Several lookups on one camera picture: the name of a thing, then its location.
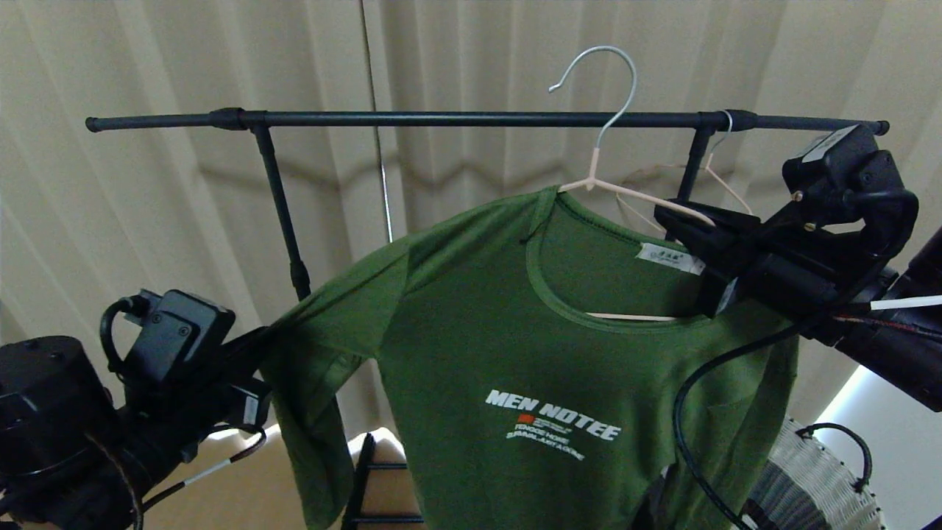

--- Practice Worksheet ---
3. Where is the green long-sleeved shirt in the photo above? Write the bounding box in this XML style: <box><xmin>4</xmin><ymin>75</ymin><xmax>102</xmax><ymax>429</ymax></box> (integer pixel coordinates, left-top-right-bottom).
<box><xmin>258</xmin><ymin>185</ymin><xmax>801</xmax><ymax>530</ymax></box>

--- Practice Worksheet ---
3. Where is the pink clothes hanger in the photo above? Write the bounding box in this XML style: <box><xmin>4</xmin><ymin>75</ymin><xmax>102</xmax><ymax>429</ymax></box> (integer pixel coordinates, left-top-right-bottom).
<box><xmin>617</xmin><ymin>110</ymin><xmax>755</xmax><ymax>229</ymax></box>
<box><xmin>548</xmin><ymin>46</ymin><xmax>716</xmax><ymax>323</ymax></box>

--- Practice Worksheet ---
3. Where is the black clothes rack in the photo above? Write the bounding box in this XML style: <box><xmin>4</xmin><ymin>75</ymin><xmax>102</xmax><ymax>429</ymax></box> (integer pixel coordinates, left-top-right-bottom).
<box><xmin>85</xmin><ymin>108</ymin><xmax>890</xmax><ymax>530</ymax></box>

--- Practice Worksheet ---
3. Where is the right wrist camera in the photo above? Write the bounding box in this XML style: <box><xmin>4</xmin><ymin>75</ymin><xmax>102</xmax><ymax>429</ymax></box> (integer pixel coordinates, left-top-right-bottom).
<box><xmin>765</xmin><ymin>124</ymin><xmax>921</xmax><ymax>251</ymax></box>

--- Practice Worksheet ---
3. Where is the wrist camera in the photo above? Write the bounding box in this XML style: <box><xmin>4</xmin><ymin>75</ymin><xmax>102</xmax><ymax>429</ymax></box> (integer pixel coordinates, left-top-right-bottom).
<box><xmin>99</xmin><ymin>289</ymin><xmax>238</xmax><ymax>387</ymax></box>
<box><xmin>765</xmin><ymin>124</ymin><xmax>921</xmax><ymax>251</ymax></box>

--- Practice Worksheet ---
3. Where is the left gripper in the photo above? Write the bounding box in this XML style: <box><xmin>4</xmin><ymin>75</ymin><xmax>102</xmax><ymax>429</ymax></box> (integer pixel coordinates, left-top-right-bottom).
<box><xmin>129</xmin><ymin>346</ymin><xmax>272</xmax><ymax>457</ymax></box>

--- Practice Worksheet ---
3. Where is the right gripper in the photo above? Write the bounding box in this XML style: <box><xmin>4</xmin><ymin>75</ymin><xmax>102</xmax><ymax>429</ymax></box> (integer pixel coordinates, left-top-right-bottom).
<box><xmin>695</xmin><ymin>239</ymin><xmax>884</xmax><ymax>319</ymax></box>

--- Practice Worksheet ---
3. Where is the beige curtain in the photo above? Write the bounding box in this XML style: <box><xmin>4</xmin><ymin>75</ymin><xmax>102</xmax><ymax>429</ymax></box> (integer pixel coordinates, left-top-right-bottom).
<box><xmin>0</xmin><ymin>0</ymin><xmax>942</xmax><ymax>472</ymax></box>

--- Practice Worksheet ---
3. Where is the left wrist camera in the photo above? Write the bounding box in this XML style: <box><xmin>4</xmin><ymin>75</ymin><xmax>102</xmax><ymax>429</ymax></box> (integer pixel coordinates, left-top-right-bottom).
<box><xmin>99</xmin><ymin>289</ymin><xmax>238</xmax><ymax>387</ymax></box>

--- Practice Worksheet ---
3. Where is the white laundry basket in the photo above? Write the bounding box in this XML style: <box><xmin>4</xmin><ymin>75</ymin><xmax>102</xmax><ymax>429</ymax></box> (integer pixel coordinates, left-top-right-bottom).
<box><xmin>740</xmin><ymin>416</ymin><xmax>888</xmax><ymax>530</ymax></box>

